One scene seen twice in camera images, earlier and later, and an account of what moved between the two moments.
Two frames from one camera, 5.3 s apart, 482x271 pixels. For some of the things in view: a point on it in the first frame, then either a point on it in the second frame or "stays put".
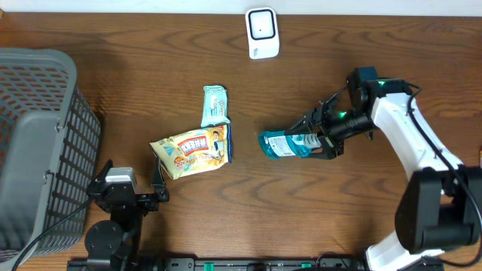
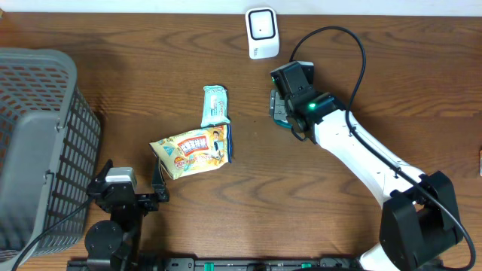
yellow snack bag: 195,151 stays put
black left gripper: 148,204 stays put
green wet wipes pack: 215,110 stays put
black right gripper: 313,118 to 276,91
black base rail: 218,263 stays put
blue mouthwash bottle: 279,144 to 283,123
